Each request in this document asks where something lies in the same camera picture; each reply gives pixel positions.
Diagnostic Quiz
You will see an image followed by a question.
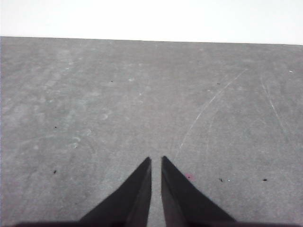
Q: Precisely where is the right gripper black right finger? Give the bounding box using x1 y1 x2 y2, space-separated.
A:
161 155 237 227

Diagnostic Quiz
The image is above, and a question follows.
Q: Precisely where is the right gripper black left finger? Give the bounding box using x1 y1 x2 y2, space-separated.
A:
79 156 152 227

